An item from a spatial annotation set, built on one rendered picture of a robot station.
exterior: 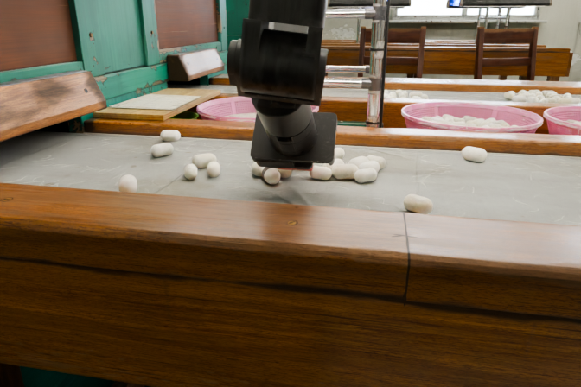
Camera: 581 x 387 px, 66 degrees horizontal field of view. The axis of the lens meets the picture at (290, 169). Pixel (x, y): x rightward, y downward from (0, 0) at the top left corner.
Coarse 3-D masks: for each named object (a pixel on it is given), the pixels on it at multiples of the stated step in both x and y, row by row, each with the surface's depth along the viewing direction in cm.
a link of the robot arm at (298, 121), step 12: (264, 108) 45; (276, 108) 44; (288, 108) 44; (300, 108) 44; (264, 120) 46; (276, 120) 45; (288, 120) 45; (300, 120) 46; (276, 132) 48; (288, 132) 47
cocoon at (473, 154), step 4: (464, 148) 70; (468, 148) 69; (472, 148) 69; (476, 148) 69; (464, 152) 69; (468, 152) 69; (472, 152) 69; (476, 152) 68; (480, 152) 68; (484, 152) 68; (464, 156) 70; (468, 156) 69; (472, 156) 69; (476, 156) 68; (480, 156) 68; (484, 156) 68; (472, 160) 69; (476, 160) 68; (480, 160) 68; (484, 160) 68
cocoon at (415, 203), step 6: (408, 198) 51; (414, 198) 51; (420, 198) 50; (426, 198) 50; (408, 204) 51; (414, 204) 50; (420, 204) 50; (426, 204) 50; (432, 204) 50; (414, 210) 51; (420, 210) 50; (426, 210) 50
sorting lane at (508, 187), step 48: (96, 144) 79; (144, 144) 79; (192, 144) 79; (240, 144) 79; (144, 192) 57; (192, 192) 57; (240, 192) 57; (288, 192) 57; (336, 192) 57; (384, 192) 57; (432, 192) 57; (480, 192) 57; (528, 192) 57; (576, 192) 57
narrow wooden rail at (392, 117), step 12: (216, 96) 114; (228, 96) 113; (324, 96) 113; (192, 108) 116; (324, 108) 109; (336, 108) 109; (348, 108) 108; (360, 108) 108; (384, 108) 107; (396, 108) 106; (468, 108) 103; (528, 108) 101; (540, 108) 100; (348, 120) 109; (360, 120) 109; (384, 120) 108; (396, 120) 107; (576, 120) 100; (540, 132) 102
